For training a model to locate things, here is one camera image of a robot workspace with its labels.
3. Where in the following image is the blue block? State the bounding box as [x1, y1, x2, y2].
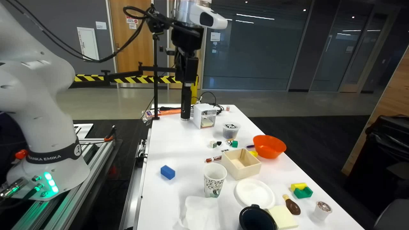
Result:
[160, 165, 176, 180]

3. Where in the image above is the green block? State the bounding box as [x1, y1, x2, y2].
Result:
[293, 186, 313, 199]

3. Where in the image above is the wooden door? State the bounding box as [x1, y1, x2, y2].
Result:
[108, 0, 156, 85]

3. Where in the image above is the orange tool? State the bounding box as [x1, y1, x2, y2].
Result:
[158, 108, 182, 116]

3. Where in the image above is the white box device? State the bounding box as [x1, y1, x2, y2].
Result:
[193, 103, 217, 130]

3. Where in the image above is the clear plastic container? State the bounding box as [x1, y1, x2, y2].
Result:
[222, 122, 241, 140]

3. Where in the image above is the striped yellow black barrier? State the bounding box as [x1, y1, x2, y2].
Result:
[74, 74, 199, 84]

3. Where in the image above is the orange clamp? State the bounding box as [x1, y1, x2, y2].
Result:
[103, 126, 117, 143]

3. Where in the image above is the orange bowl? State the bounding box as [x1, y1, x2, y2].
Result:
[253, 134, 287, 159]

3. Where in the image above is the wooden box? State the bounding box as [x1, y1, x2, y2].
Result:
[221, 148, 262, 180]

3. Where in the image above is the printed paper cup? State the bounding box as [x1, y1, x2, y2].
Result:
[203, 163, 228, 198]

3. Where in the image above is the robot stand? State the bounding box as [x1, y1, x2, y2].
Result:
[0, 112, 151, 230]

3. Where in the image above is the white paper plate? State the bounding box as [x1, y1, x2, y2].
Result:
[234, 178, 276, 210]

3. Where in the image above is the white paper napkin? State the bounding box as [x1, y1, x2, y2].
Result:
[178, 195, 221, 230]

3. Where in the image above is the dark mug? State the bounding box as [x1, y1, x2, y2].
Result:
[239, 204, 278, 230]

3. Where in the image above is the brown toy spoon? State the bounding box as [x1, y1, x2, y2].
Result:
[282, 194, 301, 215]

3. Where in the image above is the yellow sticky note pad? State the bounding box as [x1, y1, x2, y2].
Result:
[267, 205, 299, 230]

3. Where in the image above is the small white cup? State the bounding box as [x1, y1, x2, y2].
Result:
[314, 201, 333, 221]

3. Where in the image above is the black trash bag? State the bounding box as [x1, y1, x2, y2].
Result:
[365, 114, 409, 205]

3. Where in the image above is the grey chair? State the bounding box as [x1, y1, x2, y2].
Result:
[373, 199, 409, 230]

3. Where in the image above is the yellow floor post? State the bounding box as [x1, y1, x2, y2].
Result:
[191, 76, 199, 105]

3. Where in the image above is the camera on mount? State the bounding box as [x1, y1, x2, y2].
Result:
[102, 9, 179, 121]

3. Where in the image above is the black cable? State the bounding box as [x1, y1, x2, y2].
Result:
[197, 91, 224, 115]

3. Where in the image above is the white wall panel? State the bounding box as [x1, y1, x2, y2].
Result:
[76, 27, 100, 61]

